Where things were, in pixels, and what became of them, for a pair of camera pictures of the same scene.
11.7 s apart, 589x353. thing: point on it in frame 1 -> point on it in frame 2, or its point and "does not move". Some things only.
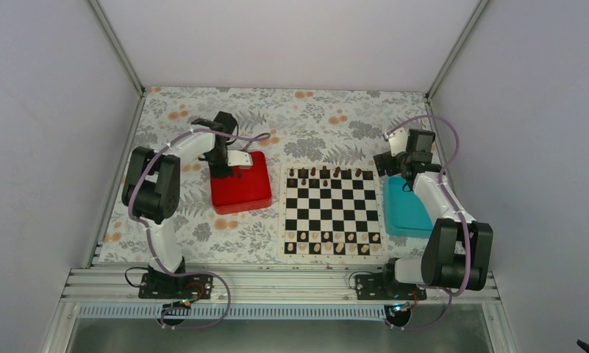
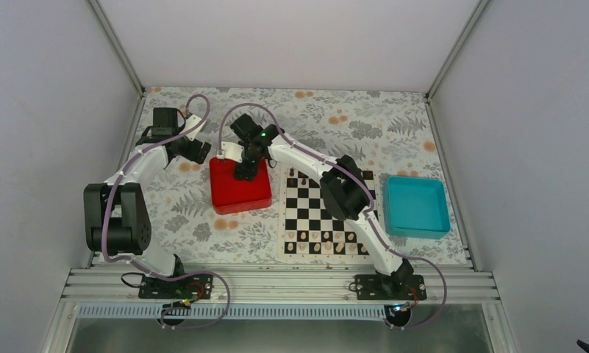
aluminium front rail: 120,285 does not move
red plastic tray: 248,190 does not move
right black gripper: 390,168 -> 245,173
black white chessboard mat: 331,212 does not move
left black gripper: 218,173 -> 192,154
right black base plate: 374,287 does not move
